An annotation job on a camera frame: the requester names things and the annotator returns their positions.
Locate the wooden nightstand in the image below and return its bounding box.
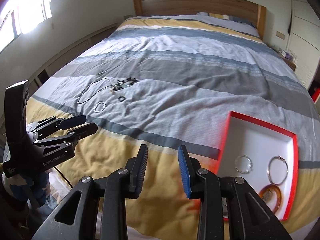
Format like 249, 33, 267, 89
276, 48, 296, 72

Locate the plain silver bangle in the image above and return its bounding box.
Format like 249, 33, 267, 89
266, 156, 289, 186

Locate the striped duvet cover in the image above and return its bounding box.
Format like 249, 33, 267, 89
27, 15, 319, 239

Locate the white wardrobe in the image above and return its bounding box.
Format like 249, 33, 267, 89
287, 0, 319, 89

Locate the thin twisted silver bangle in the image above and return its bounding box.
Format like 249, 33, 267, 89
234, 155, 253, 174

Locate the grey pillow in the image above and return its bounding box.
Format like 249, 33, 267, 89
196, 12, 260, 37

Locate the blue gloved left hand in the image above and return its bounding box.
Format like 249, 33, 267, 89
1, 172, 50, 239

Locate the amber glass bangle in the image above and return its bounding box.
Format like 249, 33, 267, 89
259, 184, 283, 214

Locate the red jewelry box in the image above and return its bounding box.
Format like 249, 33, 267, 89
215, 111, 298, 220

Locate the brown bead bracelet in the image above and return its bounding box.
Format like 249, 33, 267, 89
111, 77, 139, 93

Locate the black cable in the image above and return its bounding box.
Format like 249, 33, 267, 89
53, 166, 74, 189

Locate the window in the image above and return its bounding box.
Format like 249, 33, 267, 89
1, 0, 52, 50

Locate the silver bead necklace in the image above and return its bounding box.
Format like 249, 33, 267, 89
76, 77, 117, 105

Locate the wooden headboard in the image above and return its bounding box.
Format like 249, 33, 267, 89
133, 0, 266, 39

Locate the silver chain bracelet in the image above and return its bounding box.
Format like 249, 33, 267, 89
262, 189, 275, 202

